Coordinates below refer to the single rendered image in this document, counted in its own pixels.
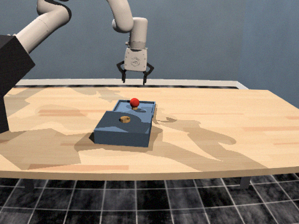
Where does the red ball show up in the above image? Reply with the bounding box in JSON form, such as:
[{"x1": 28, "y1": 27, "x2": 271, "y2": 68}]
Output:
[{"x1": 130, "y1": 98, "x2": 140, "y2": 107}]

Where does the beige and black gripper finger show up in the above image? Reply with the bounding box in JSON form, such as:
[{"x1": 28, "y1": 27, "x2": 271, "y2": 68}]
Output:
[
  {"x1": 143, "y1": 63, "x2": 154, "y2": 85},
  {"x1": 117, "y1": 61, "x2": 126, "y2": 83}
]

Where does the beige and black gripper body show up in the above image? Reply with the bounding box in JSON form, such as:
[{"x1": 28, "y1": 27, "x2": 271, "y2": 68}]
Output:
[{"x1": 124, "y1": 47, "x2": 147, "y2": 72}]

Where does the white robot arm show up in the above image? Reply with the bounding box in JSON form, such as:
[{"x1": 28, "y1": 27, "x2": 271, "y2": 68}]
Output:
[{"x1": 13, "y1": 0, "x2": 148, "y2": 55}]

